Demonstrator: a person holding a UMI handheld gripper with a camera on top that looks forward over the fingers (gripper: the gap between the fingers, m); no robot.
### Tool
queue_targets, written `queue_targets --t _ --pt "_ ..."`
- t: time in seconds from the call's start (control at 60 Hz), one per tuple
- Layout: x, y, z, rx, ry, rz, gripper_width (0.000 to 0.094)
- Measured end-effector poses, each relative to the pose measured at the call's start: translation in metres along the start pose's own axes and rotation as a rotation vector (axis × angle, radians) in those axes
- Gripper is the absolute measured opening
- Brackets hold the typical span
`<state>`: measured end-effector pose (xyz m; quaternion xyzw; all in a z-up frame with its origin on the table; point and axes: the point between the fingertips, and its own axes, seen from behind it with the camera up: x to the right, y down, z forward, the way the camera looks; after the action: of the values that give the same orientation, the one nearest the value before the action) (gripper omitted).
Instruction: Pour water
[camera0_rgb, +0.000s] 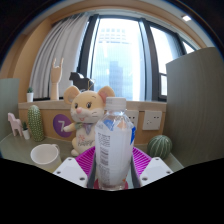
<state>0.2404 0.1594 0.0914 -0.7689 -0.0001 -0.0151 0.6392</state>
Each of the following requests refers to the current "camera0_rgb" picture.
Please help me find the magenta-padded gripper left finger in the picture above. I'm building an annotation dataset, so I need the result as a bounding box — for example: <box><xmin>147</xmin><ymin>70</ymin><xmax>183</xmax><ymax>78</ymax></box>
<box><xmin>53</xmin><ymin>146</ymin><xmax>98</xmax><ymax>189</ymax></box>

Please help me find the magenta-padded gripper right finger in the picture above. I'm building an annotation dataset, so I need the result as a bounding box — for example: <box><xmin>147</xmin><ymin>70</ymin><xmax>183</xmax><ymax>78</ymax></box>
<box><xmin>128</xmin><ymin>146</ymin><xmax>174</xmax><ymax>188</ymax></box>

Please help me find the clear plastic water bottle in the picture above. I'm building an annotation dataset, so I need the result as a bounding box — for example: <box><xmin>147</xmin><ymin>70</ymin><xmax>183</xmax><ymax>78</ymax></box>
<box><xmin>94</xmin><ymin>97</ymin><xmax>137</xmax><ymax>191</ymax></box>

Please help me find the round green cactus ornament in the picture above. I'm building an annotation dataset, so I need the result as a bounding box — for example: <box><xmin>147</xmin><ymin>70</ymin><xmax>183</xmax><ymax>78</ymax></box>
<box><xmin>146</xmin><ymin>134</ymin><xmax>173</xmax><ymax>160</ymax></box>

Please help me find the pale yellow white cup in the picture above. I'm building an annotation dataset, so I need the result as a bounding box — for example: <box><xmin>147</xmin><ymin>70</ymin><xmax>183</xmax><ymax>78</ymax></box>
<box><xmin>29</xmin><ymin>143</ymin><xmax>63</xmax><ymax>173</ymax></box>

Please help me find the purple round number sign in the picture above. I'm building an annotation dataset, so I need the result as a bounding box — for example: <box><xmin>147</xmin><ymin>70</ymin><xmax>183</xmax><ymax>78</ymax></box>
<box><xmin>52</xmin><ymin>113</ymin><xmax>74</xmax><ymax>138</ymax></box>

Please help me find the small plant in white pot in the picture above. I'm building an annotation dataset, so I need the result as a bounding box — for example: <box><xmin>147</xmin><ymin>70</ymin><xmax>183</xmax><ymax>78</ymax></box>
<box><xmin>26</xmin><ymin>86</ymin><xmax>35</xmax><ymax>103</ymax></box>
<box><xmin>21</xmin><ymin>121</ymin><xmax>31</xmax><ymax>140</ymax></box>

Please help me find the cream plush mouse toy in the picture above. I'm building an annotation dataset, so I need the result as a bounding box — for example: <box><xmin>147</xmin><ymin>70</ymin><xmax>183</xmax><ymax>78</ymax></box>
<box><xmin>62</xmin><ymin>85</ymin><xmax>116</xmax><ymax>158</ymax></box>

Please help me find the tall green cactus ornament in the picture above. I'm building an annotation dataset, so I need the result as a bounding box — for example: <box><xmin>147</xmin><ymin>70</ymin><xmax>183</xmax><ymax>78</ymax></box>
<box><xmin>27</xmin><ymin>104</ymin><xmax>45</xmax><ymax>142</ymax></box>

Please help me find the pink wooden horse figure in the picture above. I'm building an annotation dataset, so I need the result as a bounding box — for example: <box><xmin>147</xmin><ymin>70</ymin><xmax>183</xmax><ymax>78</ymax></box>
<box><xmin>7</xmin><ymin>112</ymin><xmax>24</xmax><ymax>138</ymax></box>

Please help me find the small grey-green desk partition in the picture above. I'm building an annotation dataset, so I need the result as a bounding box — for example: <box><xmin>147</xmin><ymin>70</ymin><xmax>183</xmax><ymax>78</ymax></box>
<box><xmin>0</xmin><ymin>77</ymin><xmax>20</xmax><ymax>143</ymax></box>

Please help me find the wooden hand model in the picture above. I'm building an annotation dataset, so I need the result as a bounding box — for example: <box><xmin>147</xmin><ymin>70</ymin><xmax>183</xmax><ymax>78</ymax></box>
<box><xmin>49</xmin><ymin>57</ymin><xmax>64</xmax><ymax>101</ymax></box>

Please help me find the white pleated curtain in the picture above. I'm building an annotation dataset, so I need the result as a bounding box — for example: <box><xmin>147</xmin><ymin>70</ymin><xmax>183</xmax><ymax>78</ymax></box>
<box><xmin>29</xmin><ymin>13</ymin><xmax>91</xmax><ymax>100</ymax></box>

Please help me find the white wall socket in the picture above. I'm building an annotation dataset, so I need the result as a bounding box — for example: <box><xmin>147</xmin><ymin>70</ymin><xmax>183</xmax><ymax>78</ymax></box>
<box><xmin>142</xmin><ymin>110</ymin><xmax>163</xmax><ymax>131</ymax></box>
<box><xmin>124</xmin><ymin>109</ymin><xmax>140</xmax><ymax>129</ymax></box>

